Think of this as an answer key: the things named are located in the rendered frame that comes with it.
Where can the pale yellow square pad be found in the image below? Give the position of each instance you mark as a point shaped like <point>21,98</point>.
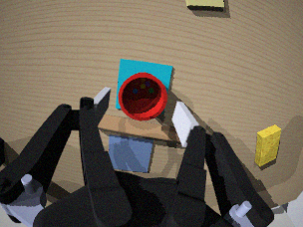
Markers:
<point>205,3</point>

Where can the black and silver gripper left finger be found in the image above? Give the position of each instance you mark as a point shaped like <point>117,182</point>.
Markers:
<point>25,181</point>

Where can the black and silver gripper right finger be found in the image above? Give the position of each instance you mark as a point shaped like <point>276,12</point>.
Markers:
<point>238,202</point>

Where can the red cup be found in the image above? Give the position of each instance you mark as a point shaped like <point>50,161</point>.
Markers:
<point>143,105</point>

